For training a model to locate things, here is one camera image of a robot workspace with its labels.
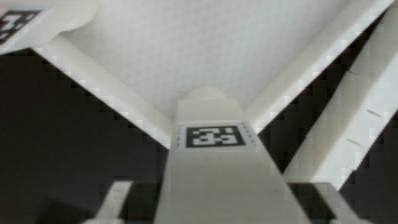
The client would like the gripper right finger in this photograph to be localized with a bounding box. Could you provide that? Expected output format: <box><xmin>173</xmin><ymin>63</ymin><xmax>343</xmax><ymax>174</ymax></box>
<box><xmin>286</xmin><ymin>181</ymin><xmax>375</xmax><ymax>224</ymax></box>

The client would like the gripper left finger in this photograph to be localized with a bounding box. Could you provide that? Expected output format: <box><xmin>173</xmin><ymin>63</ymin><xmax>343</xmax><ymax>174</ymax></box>
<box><xmin>78</xmin><ymin>179</ymin><xmax>162</xmax><ymax>224</ymax></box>

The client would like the white leg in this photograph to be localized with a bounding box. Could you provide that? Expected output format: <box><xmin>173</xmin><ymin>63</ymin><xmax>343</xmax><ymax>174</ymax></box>
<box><xmin>0</xmin><ymin>0</ymin><xmax>98</xmax><ymax>55</ymax></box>
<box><xmin>155</xmin><ymin>87</ymin><xmax>311</xmax><ymax>224</ymax></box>

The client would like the white desk top tray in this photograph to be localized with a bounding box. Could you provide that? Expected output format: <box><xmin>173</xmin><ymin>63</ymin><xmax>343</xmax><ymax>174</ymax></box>
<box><xmin>36</xmin><ymin>0</ymin><xmax>395</xmax><ymax>144</ymax></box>

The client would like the white front fence bar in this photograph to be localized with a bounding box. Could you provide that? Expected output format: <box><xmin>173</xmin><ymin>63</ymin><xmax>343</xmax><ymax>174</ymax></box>
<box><xmin>285</xmin><ymin>2</ymin><xmax>398</xmax><ymax>189</ymax></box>

